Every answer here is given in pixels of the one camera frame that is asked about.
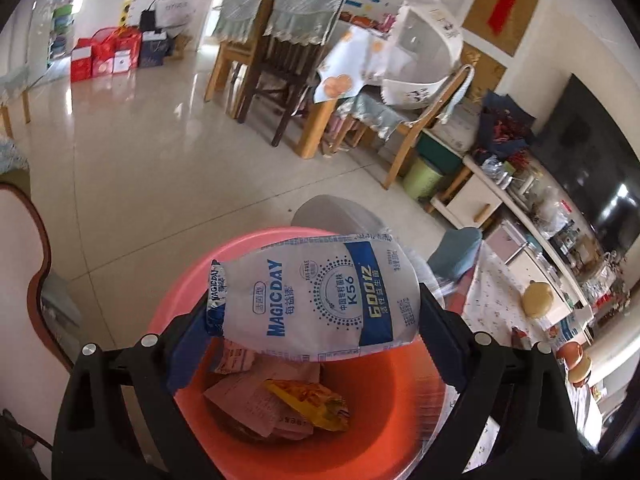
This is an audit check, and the grey plastic stool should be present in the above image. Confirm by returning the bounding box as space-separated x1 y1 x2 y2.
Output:
291 195 396 241

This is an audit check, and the clear plastic bag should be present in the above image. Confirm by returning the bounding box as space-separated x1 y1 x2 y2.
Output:
532 200 571 238

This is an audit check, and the small yellow pear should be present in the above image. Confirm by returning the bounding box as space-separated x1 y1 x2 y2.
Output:
521 280 555 319

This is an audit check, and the silver printed snack packet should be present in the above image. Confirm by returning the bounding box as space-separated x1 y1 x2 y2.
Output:
202 360 321 443

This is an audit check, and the dark wooden chair lace cover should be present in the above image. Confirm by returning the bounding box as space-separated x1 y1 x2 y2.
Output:
235 0 351 148

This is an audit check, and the cork wall panel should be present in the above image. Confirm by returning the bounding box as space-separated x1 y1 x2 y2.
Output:
462 0 543 56

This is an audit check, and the white bottle blue label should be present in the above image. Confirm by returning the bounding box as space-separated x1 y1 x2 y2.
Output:
555 317 593 346

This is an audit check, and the dark green box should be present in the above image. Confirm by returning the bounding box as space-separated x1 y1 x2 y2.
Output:
415 132 463 171

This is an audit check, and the brown wooden chair lace cover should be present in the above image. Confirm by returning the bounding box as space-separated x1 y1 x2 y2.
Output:
204 0 273 118

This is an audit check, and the white mesh food cover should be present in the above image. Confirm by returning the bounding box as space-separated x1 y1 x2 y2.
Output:
381 2 465 108

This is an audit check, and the white television cabinet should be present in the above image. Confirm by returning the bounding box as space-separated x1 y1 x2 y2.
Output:
430 155 626 311

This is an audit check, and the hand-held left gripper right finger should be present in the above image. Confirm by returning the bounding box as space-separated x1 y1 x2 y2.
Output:
415 282 584 480

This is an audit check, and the wooden armchair white cushion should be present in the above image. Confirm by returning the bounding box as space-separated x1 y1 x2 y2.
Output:
0 182 76 371

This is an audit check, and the pink plastic bucket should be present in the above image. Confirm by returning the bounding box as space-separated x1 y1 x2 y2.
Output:
147 227 463 480

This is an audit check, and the light wooden chair blue cover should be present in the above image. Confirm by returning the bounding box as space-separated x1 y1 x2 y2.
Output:
345 64 476 191

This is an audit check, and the white blue yogurt pouch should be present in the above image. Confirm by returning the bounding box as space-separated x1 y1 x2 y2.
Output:
207 232 422 363

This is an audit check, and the black flat television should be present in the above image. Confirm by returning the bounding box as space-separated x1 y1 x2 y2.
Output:
530 74 640 256

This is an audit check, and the white orange print tablecloth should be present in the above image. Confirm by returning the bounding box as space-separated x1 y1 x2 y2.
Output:
314 25 401 103

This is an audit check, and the dark blue flower bouquet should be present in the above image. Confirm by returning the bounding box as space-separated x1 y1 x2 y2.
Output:
475 91 537 161

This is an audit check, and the blue plastic stool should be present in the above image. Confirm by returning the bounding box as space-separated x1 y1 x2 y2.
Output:
427 227 485 286

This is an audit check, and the green waste bin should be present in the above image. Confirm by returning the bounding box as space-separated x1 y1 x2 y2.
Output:
402 156 445 201

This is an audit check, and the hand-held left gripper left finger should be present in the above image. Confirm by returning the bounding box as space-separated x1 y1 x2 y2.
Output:
52 290 226 480

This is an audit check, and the white shopping bag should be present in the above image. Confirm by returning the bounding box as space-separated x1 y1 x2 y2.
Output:
155 0 198 28

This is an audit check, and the large yellow pear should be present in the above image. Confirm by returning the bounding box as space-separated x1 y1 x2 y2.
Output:
567 355 593 386

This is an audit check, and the navy shopping bag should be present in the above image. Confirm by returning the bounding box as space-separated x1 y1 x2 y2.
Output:
139 30 171 68

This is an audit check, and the yellow snack wrapper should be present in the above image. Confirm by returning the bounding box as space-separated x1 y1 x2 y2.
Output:
264 379 351 433

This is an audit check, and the red gift box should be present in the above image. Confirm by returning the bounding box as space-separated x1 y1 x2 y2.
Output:
92 27 143 77
70 37 101 83

